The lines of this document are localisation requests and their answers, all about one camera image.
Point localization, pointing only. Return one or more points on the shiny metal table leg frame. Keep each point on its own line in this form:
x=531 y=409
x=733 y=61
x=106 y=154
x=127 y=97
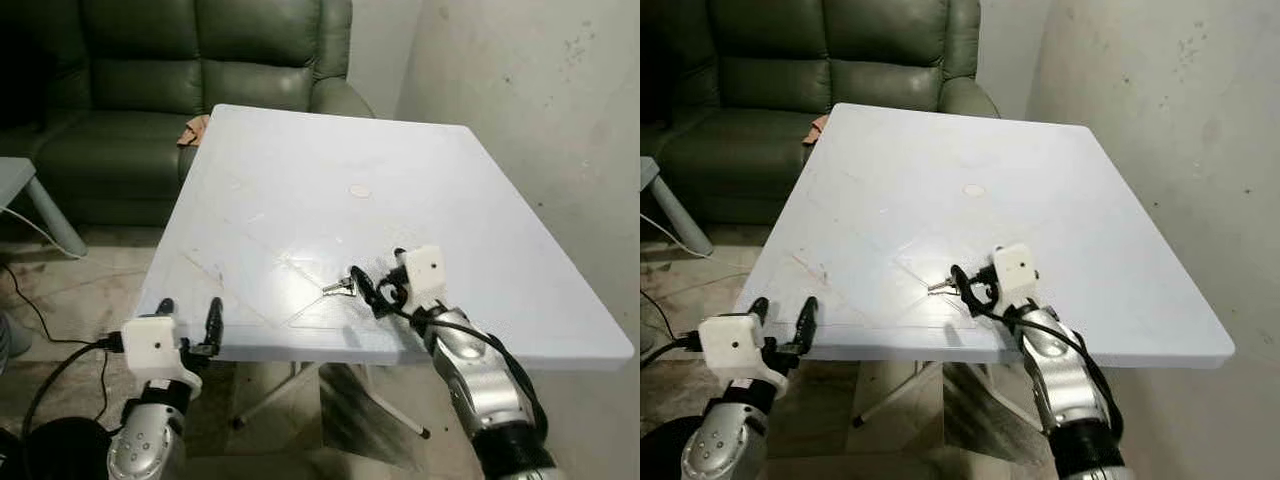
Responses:
x=990 y=405
x=365 y=410

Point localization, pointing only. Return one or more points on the grey side table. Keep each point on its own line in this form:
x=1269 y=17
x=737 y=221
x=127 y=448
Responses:
x=668 y=205
x=15 y=178

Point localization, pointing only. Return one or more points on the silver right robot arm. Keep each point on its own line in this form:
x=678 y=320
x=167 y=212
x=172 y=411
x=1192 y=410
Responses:
x=1065 y=385
x=485 y=385

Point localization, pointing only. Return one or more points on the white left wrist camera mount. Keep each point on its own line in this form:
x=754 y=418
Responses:
x=730 y=345
x=150 y=345

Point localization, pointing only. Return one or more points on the black round base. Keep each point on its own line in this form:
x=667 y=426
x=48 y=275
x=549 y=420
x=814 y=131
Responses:
x=662 y=455
x=65 y=450

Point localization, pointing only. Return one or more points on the white plastic folding table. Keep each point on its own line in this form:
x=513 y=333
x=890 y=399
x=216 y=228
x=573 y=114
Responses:
x=420 y=200
x=1050 y=200

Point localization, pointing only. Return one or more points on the dark green leather sofa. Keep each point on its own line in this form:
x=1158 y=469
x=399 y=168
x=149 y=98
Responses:
x=150 y=80
x=780 y=80

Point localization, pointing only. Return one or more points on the small orange cloth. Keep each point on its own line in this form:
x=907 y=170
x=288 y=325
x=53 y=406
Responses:
x=817 y=128
x=194 y=131

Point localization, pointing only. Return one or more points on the grey rounded object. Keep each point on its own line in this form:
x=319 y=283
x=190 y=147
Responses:
x=12 y=338

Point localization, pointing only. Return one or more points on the thin white table leg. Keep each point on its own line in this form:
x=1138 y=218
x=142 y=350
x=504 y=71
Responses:
x=270 y=397
x=895 y=395

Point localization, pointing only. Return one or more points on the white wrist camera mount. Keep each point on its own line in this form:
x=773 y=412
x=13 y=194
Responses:
x=1022 y=272
x=150 y=345
x=428 y=272
x=730 y=345

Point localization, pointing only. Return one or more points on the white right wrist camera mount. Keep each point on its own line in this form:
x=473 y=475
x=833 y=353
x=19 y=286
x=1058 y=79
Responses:
x=428 y=272
x=1022 y=272

